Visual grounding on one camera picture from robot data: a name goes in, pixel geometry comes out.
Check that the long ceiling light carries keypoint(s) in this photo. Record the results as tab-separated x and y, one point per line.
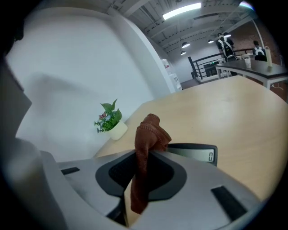
181	11

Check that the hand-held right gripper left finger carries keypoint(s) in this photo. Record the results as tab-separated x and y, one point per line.
85	179

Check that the white and black backpack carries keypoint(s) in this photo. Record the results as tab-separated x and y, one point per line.
259	51

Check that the black metal railing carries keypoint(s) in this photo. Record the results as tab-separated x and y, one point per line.
198	65

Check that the dark table with white legs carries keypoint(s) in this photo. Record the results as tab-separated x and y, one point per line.
258	67

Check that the white water dispenser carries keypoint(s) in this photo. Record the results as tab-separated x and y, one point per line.
176	83

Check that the white paper cup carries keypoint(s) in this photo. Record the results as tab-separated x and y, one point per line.
247	63

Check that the black calculator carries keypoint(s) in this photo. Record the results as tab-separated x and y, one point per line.
193	152

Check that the brown cloth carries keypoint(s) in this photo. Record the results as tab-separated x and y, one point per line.
144	143

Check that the flowers in cream pot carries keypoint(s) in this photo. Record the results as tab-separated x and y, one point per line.
117	131

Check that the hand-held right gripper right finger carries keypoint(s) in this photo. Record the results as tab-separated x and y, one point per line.
202	179

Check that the water jug with red label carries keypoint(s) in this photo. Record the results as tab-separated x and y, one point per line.
166	66

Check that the white cylindrical bottle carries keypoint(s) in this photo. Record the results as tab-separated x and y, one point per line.
268	56

